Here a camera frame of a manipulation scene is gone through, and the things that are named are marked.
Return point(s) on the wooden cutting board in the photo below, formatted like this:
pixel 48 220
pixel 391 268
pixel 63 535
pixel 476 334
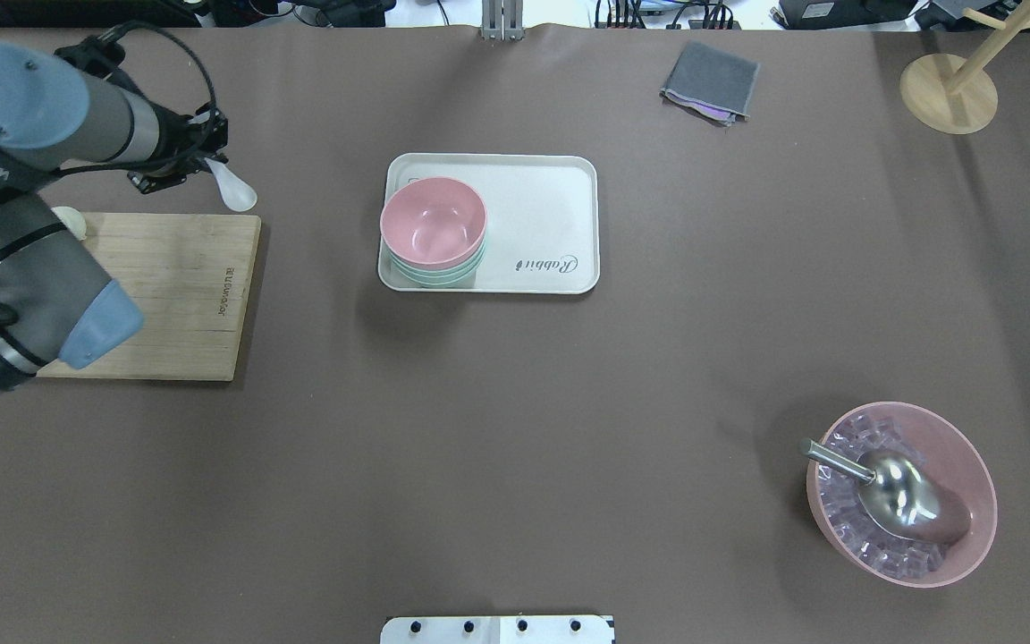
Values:
pixel 191 276

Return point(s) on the stacked green bowls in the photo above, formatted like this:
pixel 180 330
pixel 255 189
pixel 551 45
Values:
pixel 439 278

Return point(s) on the white ceramic spoon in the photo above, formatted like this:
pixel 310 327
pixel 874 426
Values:
pixel 236 194

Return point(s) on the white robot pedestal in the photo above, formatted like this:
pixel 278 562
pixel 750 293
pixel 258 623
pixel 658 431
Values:
pixel 518 628

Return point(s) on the grey folded cloth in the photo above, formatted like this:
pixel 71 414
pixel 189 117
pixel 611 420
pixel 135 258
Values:
pixel 713 83

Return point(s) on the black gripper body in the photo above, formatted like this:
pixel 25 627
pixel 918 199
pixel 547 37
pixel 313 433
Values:
pixel 177 143

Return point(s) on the small pink bowl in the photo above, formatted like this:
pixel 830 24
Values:
pixel 434 223

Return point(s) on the wooden mug tree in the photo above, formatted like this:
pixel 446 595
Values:
pixel 953 94

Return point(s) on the white toy bun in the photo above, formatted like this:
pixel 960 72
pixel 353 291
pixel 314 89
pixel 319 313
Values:
pixel 73 220

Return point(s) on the metal ice scoop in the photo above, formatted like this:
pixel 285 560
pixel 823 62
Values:
pixel 899 497

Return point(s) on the large pink ice bowl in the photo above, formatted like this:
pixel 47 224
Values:
pixel 941 451

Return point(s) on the aluminium frame post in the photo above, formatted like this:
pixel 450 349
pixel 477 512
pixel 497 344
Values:
pixel 502 20

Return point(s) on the white rabbit tray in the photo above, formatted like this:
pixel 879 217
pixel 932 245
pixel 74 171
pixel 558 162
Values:
pixel 542 236

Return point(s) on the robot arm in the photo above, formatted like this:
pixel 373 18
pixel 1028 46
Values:
pixel 61 114

